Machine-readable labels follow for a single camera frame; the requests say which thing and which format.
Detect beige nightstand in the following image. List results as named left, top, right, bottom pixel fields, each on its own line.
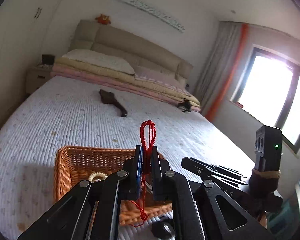
left=26, top=65, right=53, bottom=95

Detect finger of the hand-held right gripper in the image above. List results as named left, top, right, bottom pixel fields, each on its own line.
left=197, top=170, right=250, bottom=183
left=181, top=157, right=240, bottom=174

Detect orange plush toy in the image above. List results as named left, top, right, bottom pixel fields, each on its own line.
left=95, top=14, right=112, bottom=25

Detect beige padded headboard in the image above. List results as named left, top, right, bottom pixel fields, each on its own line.
left=69, top=19, right=194, bottom=88

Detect dark framed window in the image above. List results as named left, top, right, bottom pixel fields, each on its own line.
left=229, top=44, right=300, bottom=155

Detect brown wicker basket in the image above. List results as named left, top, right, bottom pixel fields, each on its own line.
left=53, top=145, right=174, bottom=227

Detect cream bead bracelet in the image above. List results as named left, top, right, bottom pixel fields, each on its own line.
left=89, top=172, right=109, bottom=183

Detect dark wooden brush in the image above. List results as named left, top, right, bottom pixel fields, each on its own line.
left=99, top=89, right=128, bottom=117

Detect folded pink blanket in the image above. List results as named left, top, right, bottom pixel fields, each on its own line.
left=51, top=65, right=202, bottom=113

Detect folded beige pink quilts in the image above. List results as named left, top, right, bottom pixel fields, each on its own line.
left=54, top=57, right=200, bottom=108

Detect small black tripod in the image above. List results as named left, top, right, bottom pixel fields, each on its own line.
left=178, top=99, right=193, bottom=112

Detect white patterned wall decor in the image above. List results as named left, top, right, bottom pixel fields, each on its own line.
left=119, top=0, right=185, bottom=33

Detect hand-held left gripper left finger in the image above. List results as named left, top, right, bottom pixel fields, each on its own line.
left=16, top=145, right=143, bottom=240

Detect white wardrobe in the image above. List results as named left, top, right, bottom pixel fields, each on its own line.
left=0, top=0, right=75, bottom=140

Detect beige curtain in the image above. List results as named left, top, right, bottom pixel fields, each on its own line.
left=194, top=21, right=242, bottom=105

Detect white quilted bedspread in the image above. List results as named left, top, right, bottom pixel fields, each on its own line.
left=0, top=76, right=260, bottom=240

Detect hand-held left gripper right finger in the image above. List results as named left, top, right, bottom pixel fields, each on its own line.
left=150, top=145, right=278, bottom=240

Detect cream pillow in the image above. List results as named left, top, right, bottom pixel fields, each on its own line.
left=62, top=49, right=136, bottom=75

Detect black box on nightstand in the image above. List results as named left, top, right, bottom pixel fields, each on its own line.
left=41, top=54, right=55, bottom=65

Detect red cord with gold clasp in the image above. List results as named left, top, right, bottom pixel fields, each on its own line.
left=129, top=120, right=157, bottom=228

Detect pink pillow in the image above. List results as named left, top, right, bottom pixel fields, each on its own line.
left=134, top=66, right=178, bottom=85

